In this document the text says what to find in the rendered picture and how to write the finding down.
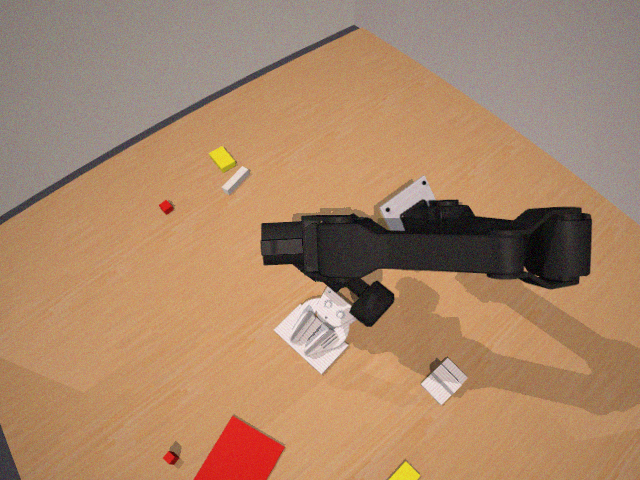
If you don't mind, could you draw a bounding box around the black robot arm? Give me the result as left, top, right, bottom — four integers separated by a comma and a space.
260, 200, 592, 290

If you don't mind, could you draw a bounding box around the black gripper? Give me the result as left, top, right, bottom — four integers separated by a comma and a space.
323, 278, 394, 327

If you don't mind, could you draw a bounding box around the red flat plate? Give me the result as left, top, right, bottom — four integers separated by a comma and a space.
193, 416, 285, 480

